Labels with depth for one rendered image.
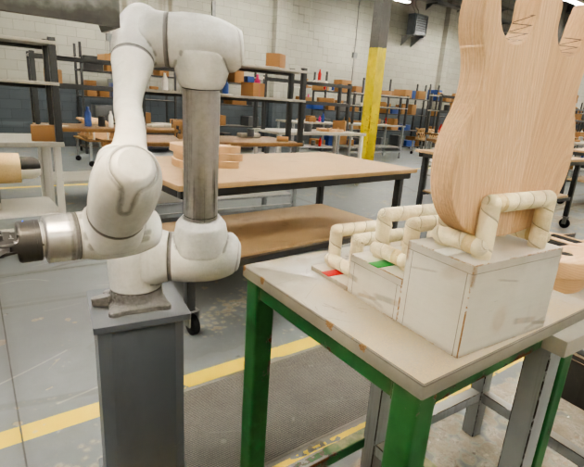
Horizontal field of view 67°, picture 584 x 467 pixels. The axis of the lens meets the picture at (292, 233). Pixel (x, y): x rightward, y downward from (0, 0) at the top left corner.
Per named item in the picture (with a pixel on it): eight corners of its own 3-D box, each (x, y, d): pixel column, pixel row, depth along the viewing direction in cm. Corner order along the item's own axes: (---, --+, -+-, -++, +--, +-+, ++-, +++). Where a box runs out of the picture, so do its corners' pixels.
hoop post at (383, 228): (379, 259, 96) (385, 217, 93) (369, 255, 99) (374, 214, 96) (389, 258, 98) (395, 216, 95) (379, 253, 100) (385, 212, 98)
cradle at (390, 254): (403, 271, 89) (405, 256, 88) (365, 254, 98) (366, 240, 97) (414, 269, 91) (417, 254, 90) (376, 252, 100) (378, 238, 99)
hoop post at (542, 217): (539, 249, 83) (551, 200, 80) (523, 245, 86) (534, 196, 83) (548, 247, 85) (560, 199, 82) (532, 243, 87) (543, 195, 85)
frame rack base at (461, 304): (459, 360, 76) (477, 267, 71) (395, 321, 88) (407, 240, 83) (544, 326, 91) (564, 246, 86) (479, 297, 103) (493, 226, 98)
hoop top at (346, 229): (335, 239, 109) (335, 226, 108) (327, 235, 112) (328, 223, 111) (394, 231, 119) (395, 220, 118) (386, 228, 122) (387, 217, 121)
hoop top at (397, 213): (383, 224, 94) (385, 210, 93) (373, 220, 97) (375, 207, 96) (447, 217, 104) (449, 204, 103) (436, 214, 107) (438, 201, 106)
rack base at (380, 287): (398, 322, 88) (404, 280, 85) (345, 291, 101) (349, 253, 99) (482, 298, 103) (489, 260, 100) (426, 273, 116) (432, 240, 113)
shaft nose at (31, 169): (21, 181, 47) (19, 157, 47) (19, 177, 49) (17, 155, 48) (43, 180, 48) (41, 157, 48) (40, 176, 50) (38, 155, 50)
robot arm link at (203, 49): (171, 267, 148) (238, 266, 152) (168, 292, 134) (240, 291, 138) (166, 11, 118) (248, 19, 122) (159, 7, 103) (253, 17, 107)
